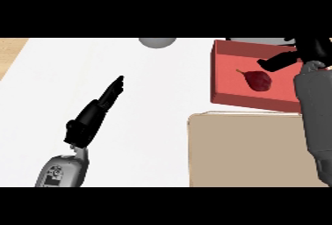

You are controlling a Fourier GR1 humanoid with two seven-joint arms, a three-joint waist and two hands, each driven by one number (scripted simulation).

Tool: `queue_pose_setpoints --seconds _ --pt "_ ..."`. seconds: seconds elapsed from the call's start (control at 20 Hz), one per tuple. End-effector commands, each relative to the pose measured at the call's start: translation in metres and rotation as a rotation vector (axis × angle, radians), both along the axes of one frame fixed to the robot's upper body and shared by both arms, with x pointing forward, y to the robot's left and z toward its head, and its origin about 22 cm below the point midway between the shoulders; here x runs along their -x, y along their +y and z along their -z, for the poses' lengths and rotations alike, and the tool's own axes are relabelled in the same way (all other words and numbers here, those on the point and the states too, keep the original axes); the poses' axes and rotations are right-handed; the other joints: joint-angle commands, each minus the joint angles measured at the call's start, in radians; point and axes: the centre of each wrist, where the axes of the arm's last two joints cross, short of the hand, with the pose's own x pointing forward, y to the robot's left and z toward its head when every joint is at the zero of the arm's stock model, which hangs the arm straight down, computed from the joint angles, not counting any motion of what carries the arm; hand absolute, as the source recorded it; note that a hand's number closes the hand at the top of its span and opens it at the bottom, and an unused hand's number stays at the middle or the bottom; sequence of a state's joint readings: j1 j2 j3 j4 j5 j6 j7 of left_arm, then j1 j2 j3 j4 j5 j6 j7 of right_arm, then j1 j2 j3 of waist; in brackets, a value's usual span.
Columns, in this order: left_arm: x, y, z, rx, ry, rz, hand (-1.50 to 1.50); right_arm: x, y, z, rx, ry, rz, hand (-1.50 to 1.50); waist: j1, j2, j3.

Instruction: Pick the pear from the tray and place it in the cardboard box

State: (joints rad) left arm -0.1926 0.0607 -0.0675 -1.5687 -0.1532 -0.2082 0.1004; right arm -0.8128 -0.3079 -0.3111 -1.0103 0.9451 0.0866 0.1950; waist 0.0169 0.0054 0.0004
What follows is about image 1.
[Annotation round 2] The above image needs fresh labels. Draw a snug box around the tan cardboard box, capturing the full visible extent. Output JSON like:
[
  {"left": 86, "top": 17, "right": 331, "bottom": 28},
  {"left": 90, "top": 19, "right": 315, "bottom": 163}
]
[{"left": 188, "top": 111, "right": 329, "bottom": 188}]

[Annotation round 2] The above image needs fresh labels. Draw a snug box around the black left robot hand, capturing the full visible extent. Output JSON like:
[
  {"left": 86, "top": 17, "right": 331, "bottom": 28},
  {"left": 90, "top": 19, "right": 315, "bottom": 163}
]
[{"left": 64, "top": 75, "right": 126, "bottom": 149}]

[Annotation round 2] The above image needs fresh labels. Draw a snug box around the red tray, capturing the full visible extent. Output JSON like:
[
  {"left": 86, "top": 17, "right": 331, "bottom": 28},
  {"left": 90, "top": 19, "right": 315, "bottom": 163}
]
[{"left": 210, "top": 40, "right": 306, "bottom": 113}]

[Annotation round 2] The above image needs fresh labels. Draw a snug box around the grey round object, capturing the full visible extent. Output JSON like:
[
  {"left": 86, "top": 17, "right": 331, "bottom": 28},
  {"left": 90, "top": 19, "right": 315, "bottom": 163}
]
[{"left": 138, "top": 37, "right": 177, "bottom": 49}]

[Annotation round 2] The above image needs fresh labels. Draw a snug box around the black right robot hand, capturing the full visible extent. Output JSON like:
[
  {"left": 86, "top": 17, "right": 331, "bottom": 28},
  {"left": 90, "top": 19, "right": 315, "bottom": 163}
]
[{"left": 256, "top": 37, "right": 332, "bottom": 73}]

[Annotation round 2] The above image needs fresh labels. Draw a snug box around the grey flat object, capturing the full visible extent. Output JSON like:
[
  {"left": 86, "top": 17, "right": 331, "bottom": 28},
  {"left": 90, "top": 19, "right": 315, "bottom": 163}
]
[{"left": 225, "top": 37, "right": 297, "bottom": 47}]

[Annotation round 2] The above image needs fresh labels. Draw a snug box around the dark red pear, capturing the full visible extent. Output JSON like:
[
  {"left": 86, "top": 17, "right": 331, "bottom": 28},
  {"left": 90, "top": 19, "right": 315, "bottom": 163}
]
[{"left": 235, "top": 69, "right": 273, "bottom": 92}]

